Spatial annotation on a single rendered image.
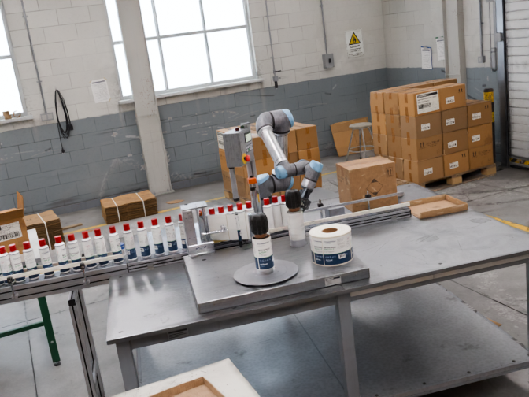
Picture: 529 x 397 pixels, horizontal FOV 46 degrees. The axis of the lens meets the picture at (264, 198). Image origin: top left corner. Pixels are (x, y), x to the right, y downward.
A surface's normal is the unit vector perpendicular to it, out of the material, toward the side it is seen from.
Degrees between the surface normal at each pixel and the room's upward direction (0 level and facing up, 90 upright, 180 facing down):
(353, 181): 90
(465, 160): 91
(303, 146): 91
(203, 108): 90
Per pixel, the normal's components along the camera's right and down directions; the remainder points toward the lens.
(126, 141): 0.39, 0.19
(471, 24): -0.91, 0.22
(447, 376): -0.13, -0.96
